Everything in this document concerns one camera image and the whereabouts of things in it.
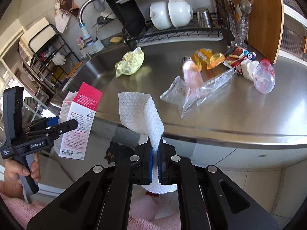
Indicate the white tissue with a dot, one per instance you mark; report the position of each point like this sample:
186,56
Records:
248,67

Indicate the steel ladle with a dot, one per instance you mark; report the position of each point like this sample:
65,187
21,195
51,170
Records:
245,7

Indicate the yellow paper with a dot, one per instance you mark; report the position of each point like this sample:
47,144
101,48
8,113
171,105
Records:
130,63

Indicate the white bowl left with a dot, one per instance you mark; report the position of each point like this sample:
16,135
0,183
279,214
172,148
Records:
159,15

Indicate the steel cup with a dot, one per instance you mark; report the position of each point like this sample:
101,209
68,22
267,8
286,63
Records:
204,18

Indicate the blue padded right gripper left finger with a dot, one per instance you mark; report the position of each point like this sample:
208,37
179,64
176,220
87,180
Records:
114,191

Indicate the stainless steel sink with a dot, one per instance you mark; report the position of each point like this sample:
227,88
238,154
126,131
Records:
97,71

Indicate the white bowl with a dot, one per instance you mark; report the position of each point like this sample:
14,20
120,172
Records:
159,15
180,12

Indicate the black metal shelf cart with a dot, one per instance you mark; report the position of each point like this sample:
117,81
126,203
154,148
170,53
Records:
48,57

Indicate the yellow soap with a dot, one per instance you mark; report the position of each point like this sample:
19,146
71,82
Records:
116,39

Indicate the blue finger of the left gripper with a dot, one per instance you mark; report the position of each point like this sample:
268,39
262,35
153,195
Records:
42,123

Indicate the person's left hand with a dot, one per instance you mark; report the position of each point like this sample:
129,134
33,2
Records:
12,185

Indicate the hanging brown white cloth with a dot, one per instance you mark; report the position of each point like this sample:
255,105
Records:
64,10

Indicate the red brown snack bag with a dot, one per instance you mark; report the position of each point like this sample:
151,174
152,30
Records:
235,56

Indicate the small clear white wrapper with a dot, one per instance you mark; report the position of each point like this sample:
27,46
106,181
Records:
177,93

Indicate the black dish rack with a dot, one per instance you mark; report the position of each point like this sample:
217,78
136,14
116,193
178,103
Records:
138,29

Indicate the white bowl right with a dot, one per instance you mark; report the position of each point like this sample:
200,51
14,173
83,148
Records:
180,12

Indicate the bamboo cutting board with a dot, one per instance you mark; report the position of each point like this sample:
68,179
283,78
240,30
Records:
266,27

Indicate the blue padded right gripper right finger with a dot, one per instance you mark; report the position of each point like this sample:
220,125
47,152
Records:
174,169

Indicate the black cat floor mat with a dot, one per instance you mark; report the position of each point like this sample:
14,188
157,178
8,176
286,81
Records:
116,152

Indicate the white toothbrush cup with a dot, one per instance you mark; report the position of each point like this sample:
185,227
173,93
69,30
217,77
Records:
96,47

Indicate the clear bottle red cap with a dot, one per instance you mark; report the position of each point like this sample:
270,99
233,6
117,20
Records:
264,77

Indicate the white paper towel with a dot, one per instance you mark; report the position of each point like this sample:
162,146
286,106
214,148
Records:
138,112

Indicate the white pink carton box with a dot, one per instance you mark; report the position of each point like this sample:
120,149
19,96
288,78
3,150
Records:
80,106

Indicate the glass utensil holder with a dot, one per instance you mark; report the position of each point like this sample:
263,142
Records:
239,30

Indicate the white cabinet with ribbed doors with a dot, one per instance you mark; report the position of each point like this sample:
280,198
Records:
294,31

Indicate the wire sponge basket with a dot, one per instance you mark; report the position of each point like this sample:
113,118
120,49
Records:
103,20

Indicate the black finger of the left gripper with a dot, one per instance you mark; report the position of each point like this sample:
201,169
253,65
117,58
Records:
57,130

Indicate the orange snack bag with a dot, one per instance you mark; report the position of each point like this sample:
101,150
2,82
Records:
205,58

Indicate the long clear plastic wrapper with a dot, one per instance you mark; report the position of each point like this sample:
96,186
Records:
208,89

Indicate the pink clear bottle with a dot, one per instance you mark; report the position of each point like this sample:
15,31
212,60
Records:
192,76

